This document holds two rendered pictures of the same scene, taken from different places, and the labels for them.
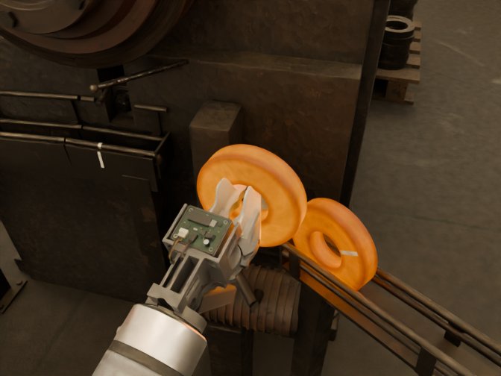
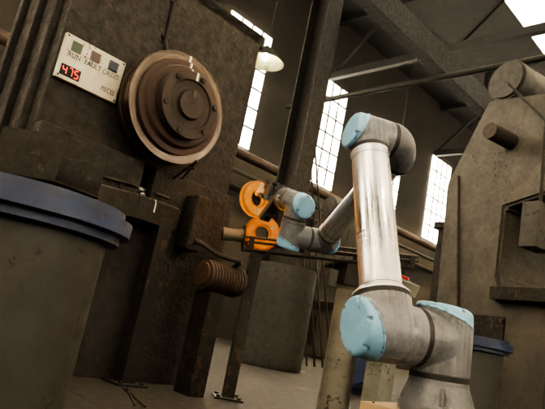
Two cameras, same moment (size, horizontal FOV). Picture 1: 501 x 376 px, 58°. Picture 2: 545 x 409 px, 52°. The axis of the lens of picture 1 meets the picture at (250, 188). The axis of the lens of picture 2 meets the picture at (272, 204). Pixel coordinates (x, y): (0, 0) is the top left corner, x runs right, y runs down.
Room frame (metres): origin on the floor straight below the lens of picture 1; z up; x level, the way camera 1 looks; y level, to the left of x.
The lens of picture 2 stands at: (-0.82, 1.93, 0.30)
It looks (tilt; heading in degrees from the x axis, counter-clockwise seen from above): 13 degrees up; 302
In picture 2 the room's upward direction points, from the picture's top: 11 degrees clockwise
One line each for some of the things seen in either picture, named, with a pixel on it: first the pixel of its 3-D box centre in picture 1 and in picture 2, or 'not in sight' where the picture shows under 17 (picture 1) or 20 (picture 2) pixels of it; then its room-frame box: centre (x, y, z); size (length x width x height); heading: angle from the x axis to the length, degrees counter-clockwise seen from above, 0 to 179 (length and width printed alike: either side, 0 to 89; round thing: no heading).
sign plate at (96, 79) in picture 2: not in sight; (91, 69); (0.95, 0.60, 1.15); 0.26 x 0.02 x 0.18; 76
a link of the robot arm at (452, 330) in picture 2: not in sight; (439, 337); (-0.47, 0.42, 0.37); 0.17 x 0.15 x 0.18; 51
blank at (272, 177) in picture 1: (250, 198); (256, 199); (0.46, 0.00, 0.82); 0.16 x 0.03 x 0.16; 65
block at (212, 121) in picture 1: (220, 163); (192, 223); (0.71, 0.06, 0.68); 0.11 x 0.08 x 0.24; 166
